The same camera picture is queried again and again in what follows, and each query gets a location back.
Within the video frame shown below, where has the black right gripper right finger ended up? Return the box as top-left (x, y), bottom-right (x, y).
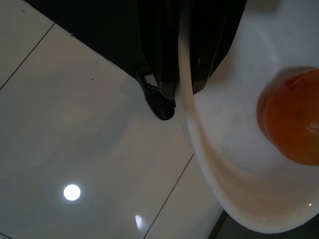
top-left (185, 0), bottom-right (247, 95)

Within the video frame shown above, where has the orange fruit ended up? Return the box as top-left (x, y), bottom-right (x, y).
top-left (256, 66), bottom-right (319, 167)

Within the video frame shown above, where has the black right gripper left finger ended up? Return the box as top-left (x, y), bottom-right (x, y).
top-left (135, 0), bottom-right (181, 121)

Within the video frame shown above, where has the white bowl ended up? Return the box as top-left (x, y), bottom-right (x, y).
top-left (177, 0), bottom-right (319, 235)

